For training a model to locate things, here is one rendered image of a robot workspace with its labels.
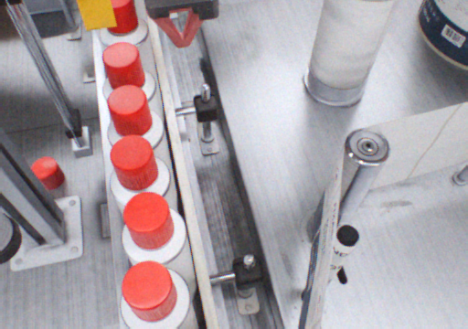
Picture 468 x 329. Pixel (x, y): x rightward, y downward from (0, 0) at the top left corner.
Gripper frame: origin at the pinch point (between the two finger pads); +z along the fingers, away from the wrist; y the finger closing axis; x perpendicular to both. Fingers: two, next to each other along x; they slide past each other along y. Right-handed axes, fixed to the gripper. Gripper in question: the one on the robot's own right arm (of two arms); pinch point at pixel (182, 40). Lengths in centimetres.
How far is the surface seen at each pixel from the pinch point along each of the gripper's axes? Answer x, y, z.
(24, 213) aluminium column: 20.1, -13.3, 8.4
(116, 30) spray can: 6.7, -1.5, -4.0
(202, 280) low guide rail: 2.8, -24.0, 10.4
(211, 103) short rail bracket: -2.6, -2.0, 9.6
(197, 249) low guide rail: 2.7, -20.7, 10.3
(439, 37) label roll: -38.9, 4.4, 11.2
